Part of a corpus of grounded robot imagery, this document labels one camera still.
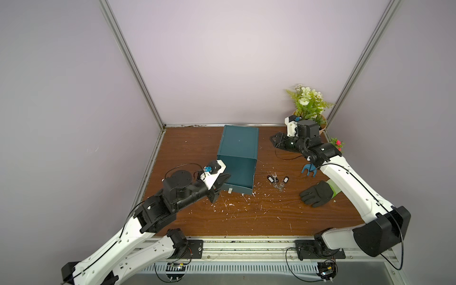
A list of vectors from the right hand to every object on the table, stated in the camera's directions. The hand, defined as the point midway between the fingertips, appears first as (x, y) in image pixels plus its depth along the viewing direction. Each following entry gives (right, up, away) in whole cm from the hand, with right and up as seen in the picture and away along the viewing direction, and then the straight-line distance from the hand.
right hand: (274, 133), depth 76 cm
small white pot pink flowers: (+35, -5, +12) cm, 37 cm away
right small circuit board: (+20, -56, -5) cm, 60 cm away
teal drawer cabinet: (-15, -7, +6) cm, 18 cm away
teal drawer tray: (-14, -17, +5) cm, 23 cm away
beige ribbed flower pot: (+32, +6, +21) cm, 39 cm away
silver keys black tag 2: (+8, -28, +16) cm, 33 cm away
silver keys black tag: (+4, -24, +19) cm, 31 cm away
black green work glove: (+26, -30, +12) cm, 42 cm away
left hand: (-19, -15, -16) cm, 29 cm away
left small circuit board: (-42, -58, -4) cm, 71 cm away
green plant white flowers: (+22, +16, +14) cm, 30 cm away
